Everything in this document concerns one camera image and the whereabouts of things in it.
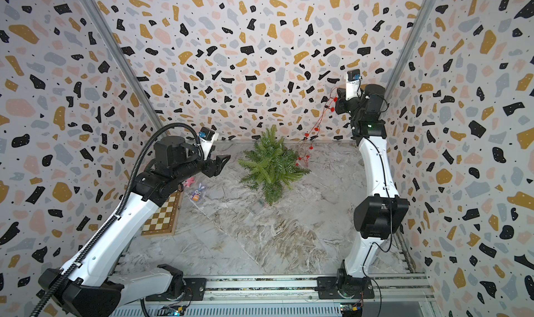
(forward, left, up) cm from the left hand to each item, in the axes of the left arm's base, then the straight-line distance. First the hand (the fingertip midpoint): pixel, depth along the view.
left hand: (222, 150), depth 70 cm
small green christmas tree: (-2, -16, -7) cm, 18 cm away
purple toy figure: (+2, +19, -32) cm, 38 cm away
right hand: (+20, -42, +11) cm, 48 cm away
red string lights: (+44, -39, -35) cm, 68 cm away
